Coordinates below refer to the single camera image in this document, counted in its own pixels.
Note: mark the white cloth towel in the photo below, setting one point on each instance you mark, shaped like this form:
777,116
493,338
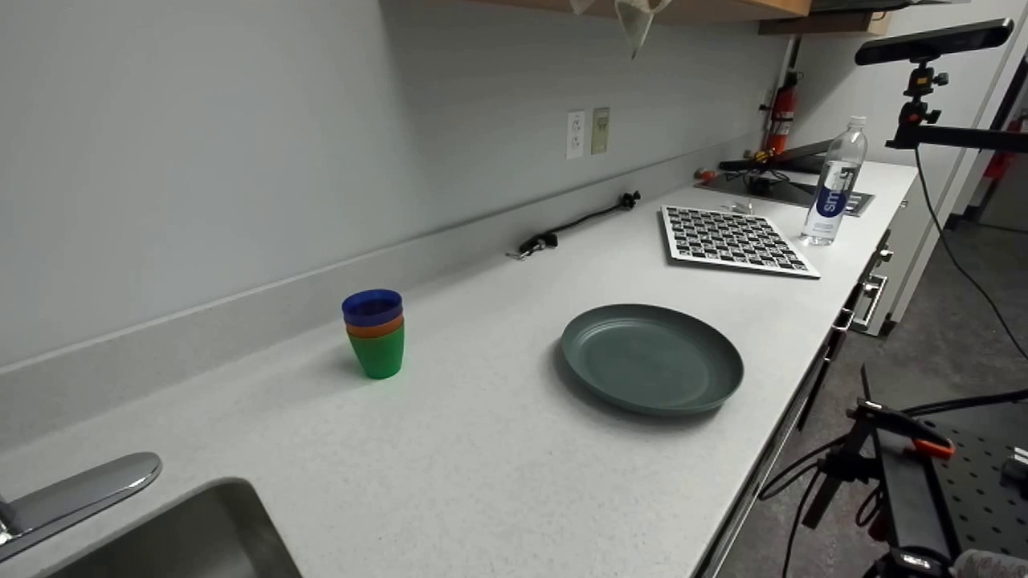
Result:
641,20

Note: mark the blue plastic cup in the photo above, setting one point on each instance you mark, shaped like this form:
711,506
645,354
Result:
372,307

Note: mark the orange plastic cup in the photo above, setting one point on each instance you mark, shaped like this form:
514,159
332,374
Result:
376,329

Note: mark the green plastic cup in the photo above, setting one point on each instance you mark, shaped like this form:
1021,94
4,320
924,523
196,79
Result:
379,354

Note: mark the dark green plate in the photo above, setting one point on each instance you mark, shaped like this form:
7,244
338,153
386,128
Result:
651,358

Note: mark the black white checkerboard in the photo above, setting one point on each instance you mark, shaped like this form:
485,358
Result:
733,243

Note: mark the red fire extinguisher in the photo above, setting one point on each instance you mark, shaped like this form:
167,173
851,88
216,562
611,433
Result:
782,108

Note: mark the clear water bottle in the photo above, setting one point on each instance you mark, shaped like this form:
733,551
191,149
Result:
836,187

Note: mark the steel sink basin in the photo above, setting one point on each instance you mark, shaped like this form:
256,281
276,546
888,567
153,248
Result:
180,539

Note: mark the black clamp stand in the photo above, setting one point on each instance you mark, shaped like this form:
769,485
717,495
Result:
903,501

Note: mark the chrome faucet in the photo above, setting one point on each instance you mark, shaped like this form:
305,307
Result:
76,493

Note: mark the black perforated table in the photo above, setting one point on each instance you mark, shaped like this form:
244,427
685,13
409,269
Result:
984,493

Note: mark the white wall outlet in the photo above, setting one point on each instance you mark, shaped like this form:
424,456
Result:
577,135

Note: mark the beige wall switch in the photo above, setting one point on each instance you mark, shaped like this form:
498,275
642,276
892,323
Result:
600,128

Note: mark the black metal bracket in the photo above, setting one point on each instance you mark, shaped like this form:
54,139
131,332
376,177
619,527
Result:
782,160

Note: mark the black tripod head mount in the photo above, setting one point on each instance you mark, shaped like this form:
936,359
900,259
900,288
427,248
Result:
921,108

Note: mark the black camera on tripod head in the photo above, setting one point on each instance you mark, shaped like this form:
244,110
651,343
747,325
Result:
932,39

